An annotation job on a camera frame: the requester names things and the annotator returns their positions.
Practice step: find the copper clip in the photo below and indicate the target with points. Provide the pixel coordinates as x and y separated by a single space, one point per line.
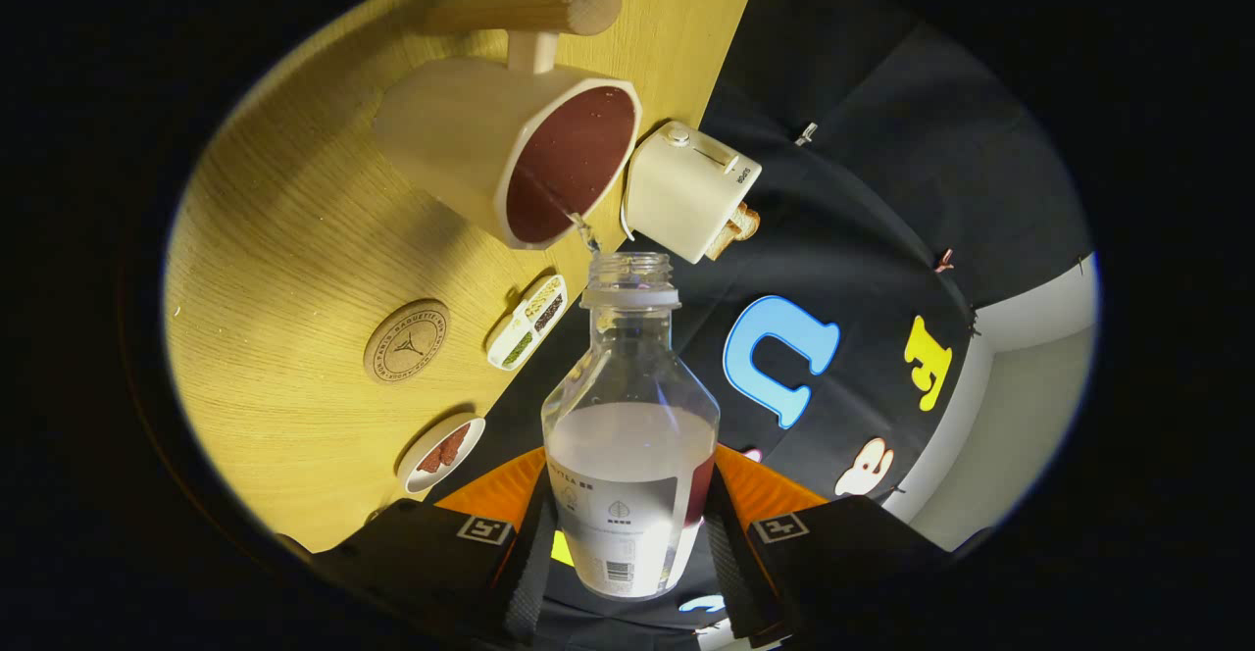
943 261

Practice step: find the black backdrop cloth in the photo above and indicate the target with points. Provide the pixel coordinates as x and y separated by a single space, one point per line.
863 190

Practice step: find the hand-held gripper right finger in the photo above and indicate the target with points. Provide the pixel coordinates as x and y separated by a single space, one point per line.
730 573

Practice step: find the round wooden coaster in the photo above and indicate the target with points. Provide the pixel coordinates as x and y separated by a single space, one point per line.
405 342

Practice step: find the brown meat patty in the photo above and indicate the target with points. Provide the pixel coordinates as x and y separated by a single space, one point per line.
433 458
456 438

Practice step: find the white round plate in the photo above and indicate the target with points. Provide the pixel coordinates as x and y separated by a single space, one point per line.
469 435

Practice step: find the toast slice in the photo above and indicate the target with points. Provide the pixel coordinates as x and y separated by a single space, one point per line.
747 222
721 242

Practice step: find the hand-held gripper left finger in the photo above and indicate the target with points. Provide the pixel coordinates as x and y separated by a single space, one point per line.
525 582

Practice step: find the wooden table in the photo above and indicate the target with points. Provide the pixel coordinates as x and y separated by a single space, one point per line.
294 269

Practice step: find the white divided bean tray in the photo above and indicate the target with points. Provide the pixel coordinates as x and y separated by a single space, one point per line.
529 323

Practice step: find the silver clip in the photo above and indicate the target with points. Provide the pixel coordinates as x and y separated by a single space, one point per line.
806 133

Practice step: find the clear plastic juice bottle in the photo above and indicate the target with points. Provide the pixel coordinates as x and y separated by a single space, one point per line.
627 455

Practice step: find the cream toaster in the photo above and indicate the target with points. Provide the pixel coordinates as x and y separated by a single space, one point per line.
686 190

